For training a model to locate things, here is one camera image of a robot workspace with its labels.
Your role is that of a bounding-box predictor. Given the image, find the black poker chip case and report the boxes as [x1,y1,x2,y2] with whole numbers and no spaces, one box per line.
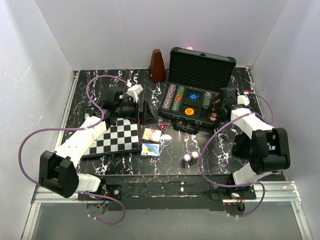
[158,47,237,133]

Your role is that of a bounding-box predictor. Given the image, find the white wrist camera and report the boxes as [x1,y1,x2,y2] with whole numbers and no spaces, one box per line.
[237,95,250,106]
[127,84,144,103]

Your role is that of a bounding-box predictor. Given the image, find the orange big blind button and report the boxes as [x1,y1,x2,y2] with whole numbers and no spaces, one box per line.
[184,107,196,116]

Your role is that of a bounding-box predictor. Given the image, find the red tan five chips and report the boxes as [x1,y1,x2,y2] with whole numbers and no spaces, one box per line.
[209,111,218,122]

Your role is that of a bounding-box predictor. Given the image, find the pink grey chip stack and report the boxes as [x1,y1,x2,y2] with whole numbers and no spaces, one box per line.
[162,84,176,111]

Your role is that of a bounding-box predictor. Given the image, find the purple black chip stack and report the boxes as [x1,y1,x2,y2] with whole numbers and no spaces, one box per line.
[181,153,192,168]

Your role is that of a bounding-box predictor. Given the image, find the brown black chip stack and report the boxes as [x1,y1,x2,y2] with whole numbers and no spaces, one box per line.
[189,151,200,165]

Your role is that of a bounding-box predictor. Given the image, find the blue small blind button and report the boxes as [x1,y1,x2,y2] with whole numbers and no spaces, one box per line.
[188,92,199,101]

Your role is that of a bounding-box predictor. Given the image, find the black red all-in triangle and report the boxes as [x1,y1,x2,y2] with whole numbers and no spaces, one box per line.
[157,123,170,134]

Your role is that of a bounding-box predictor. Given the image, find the green yellow chip stack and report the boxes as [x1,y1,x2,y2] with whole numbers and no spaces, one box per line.
[174,86,186,102]

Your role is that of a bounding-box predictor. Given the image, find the clear round dealer button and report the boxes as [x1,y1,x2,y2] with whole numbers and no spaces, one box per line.
[159,134,173,147]

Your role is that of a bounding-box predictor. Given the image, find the red playing card box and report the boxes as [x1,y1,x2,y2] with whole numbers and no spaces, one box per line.
[141,128,162,144]

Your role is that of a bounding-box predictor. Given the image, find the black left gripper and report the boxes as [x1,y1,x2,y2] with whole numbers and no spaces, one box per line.
[115,98,157,125]

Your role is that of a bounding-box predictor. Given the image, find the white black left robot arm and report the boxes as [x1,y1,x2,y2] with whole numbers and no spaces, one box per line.
[38,84,156,200]

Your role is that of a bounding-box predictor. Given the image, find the blue playing card box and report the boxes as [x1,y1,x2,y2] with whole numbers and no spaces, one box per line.
[140,143,160,157]

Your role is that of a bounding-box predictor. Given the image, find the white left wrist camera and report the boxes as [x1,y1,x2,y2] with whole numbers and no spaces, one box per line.
[127,84,144,103]

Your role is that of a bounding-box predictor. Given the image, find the black white chessboard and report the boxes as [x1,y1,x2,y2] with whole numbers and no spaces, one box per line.
[83,118,142,158]

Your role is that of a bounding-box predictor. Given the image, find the brown wooden metronome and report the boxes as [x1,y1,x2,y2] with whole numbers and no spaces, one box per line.
[148,49,166,83]

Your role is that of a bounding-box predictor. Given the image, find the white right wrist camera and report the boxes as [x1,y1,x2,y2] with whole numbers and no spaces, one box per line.
[237,95,250,106]

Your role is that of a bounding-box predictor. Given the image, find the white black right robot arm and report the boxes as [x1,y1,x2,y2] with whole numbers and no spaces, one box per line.
[217,87,291,199]

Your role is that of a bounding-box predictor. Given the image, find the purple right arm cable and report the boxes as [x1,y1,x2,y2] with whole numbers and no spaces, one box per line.
[199,91,275,219]

